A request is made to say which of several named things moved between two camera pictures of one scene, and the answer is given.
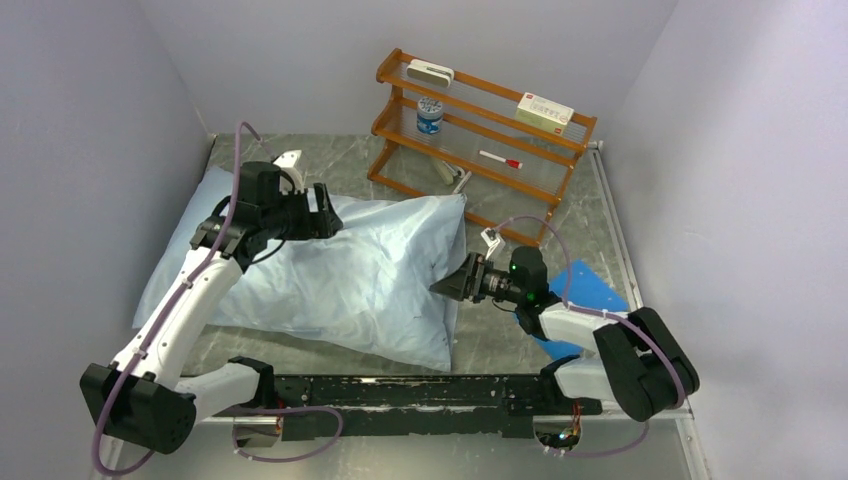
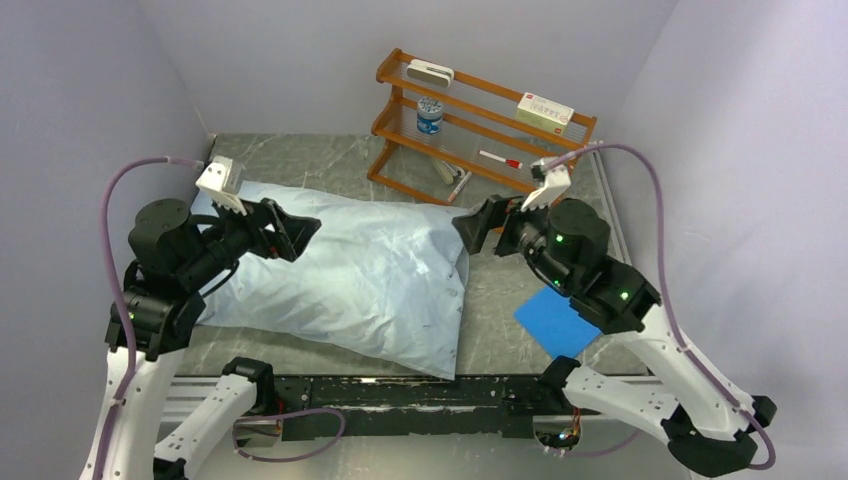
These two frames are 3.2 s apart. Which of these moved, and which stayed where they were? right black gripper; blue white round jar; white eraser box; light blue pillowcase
Moved: right black gripper
Stayed: white eraser box; light blue pillowcase; blue white round jar
